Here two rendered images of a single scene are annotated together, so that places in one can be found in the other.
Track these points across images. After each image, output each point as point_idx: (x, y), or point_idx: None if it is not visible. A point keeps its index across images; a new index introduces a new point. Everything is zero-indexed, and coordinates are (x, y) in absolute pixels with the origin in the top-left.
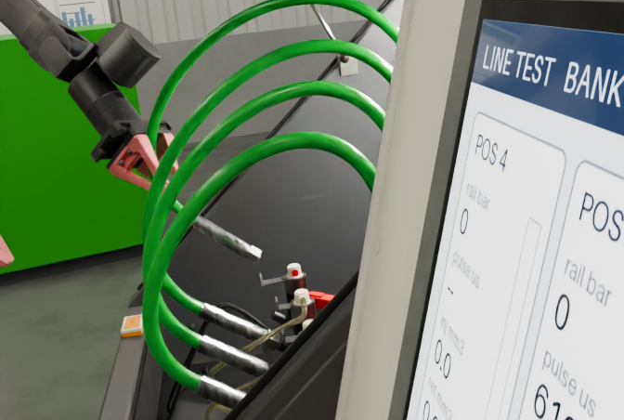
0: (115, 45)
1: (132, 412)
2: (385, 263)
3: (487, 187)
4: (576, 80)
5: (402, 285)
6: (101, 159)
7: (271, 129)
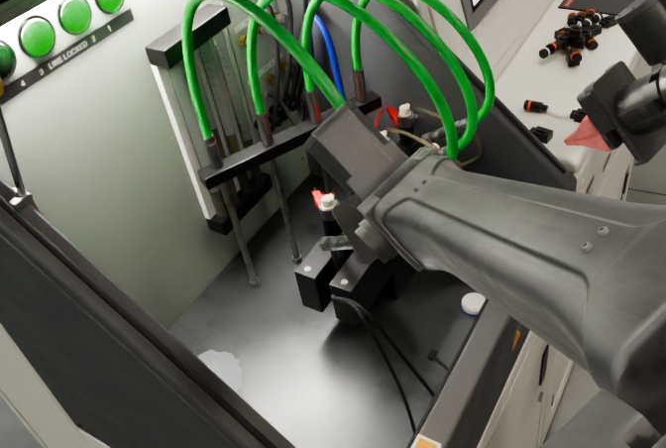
0: (371, 123)
1: (479, 313)
2: None
3: None
4: None
5: None
6: None
7: None
